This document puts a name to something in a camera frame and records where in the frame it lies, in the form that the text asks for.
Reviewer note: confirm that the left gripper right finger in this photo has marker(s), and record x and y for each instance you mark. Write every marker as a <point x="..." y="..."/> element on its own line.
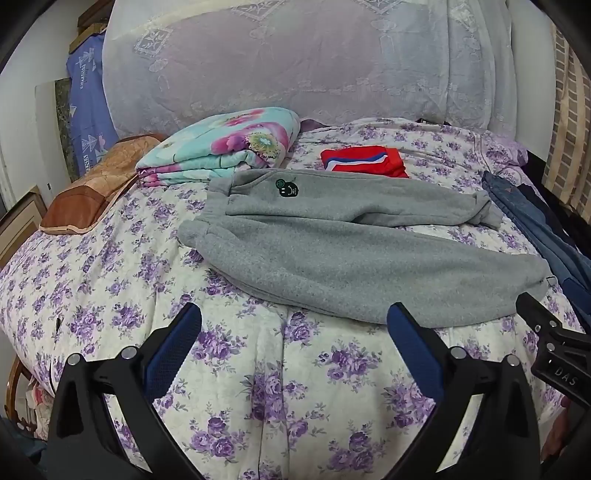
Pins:
<point x="483" y="424"/>

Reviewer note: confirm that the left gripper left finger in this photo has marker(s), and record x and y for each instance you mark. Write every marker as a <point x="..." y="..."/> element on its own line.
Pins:
<point x="83" y="442"/>

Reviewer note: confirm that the grey fleece sweatpants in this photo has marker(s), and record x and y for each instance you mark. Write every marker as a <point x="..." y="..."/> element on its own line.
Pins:
<point x="351" y="245"/>

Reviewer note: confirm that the blue denim jeans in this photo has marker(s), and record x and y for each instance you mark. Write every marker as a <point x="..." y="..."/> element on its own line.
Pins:
<point x="534" y="218"/>

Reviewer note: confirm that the purple floral bed quilt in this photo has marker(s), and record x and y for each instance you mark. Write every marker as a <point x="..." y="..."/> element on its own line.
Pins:
<point x="267" y="392"/>

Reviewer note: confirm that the beige checkered curtain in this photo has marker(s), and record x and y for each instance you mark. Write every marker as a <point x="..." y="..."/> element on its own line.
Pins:
<point x="567" y="171"/>

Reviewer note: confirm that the brown orange pillow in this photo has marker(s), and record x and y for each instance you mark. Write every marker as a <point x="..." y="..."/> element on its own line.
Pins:
<point x="81" y="206"/>

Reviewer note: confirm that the folded red striped garment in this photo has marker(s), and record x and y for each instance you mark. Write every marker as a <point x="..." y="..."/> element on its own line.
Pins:
<point x="375" y="160"/>

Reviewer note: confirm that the blue patterned fabric bag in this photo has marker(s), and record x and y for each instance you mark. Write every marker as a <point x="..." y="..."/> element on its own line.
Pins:
<point x="90" y="125"/>

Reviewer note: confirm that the folded teal pink floral blanket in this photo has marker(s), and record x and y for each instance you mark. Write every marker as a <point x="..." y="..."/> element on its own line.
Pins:
<point x="221" y="145"/>

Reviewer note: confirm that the white lace headboard cover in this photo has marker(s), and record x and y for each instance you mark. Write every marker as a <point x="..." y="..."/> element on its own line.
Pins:
<point x="167" y="64"/>

